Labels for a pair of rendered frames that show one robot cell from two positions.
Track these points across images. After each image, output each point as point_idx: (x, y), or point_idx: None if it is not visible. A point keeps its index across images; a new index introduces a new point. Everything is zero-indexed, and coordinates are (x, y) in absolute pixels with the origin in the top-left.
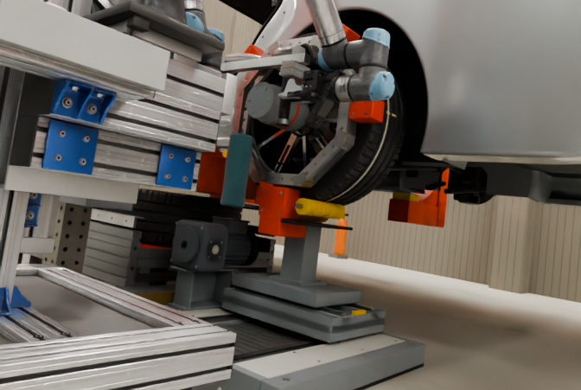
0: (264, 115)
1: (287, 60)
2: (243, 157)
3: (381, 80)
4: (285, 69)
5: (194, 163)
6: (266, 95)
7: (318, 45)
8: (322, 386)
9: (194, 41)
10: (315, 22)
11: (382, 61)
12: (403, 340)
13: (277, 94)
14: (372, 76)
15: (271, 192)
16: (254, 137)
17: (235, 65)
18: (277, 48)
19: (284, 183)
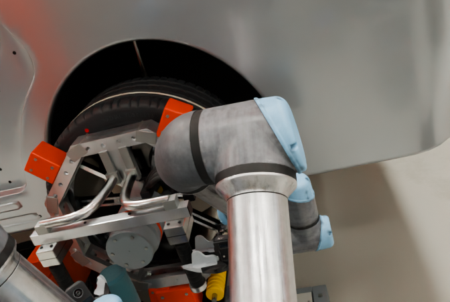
0: (146, 264)
1: (162, 217)
2: (132, 297)
3: (331, 240)
4: (175, 238)
5: None
6: (138, 245)
7: (151, 142)
8: None
9: None
10: (222, 211)
11: (317, 213)
12: (309, 292)
13: (149, 236)
14: (315, 236)
15: (173, 296)
16: (95, 235)
17: (73, 233)
18: (134, 205)
19: (182, 284)
